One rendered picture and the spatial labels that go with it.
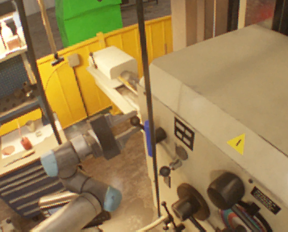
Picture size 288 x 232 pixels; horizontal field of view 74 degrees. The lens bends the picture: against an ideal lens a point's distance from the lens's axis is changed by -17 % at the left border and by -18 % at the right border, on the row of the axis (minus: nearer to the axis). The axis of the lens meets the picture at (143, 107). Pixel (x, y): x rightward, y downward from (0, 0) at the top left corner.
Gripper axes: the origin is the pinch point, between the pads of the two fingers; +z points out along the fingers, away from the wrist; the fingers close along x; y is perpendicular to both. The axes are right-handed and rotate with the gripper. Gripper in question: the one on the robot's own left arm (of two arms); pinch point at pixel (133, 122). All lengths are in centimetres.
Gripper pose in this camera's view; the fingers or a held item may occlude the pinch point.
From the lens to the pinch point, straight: 71.5
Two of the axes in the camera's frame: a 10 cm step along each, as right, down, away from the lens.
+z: 8.3, -4.2, 3.8
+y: -4.3, -0.2, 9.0
